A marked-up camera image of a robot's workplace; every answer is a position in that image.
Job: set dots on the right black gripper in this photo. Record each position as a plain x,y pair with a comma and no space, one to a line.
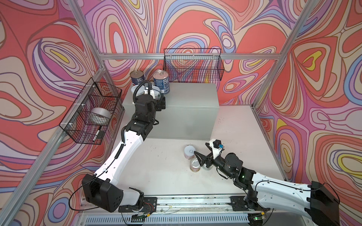
209,159

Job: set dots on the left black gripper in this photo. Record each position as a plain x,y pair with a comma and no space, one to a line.
158,105

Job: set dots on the small white can pull tab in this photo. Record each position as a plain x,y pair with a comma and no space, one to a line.
189,152

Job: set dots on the small yellow can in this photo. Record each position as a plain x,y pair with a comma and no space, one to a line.
134,89

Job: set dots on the tall light blue can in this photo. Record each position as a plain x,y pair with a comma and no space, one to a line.
161,80

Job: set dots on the tall dark blue can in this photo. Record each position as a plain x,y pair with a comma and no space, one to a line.
137,77

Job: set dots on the small white blue can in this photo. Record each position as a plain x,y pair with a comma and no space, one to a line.
207,168

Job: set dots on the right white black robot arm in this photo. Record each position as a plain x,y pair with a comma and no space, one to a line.
314,201

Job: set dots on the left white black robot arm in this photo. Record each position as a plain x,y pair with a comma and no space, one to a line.
100,188

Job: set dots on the small pink can silver lid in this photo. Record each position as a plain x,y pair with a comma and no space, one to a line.
194,165

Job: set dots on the grey metal cabinet box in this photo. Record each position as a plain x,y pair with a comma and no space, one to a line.
190,113

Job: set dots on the grey tape roll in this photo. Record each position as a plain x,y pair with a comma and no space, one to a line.
100,116

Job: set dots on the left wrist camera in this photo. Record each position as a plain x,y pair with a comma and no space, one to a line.
148,90

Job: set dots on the back black wire basket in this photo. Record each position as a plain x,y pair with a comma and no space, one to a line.
194,65

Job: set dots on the black wire basket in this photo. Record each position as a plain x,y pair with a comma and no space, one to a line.
94,94
194,65

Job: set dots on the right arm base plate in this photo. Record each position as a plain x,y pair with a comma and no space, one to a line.
243,203

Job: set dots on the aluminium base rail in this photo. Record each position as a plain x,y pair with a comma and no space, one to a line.
193,210

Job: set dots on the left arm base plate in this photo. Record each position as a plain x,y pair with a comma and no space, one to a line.
143,205

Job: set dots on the left black wire basket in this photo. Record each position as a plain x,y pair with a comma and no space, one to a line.
94,94

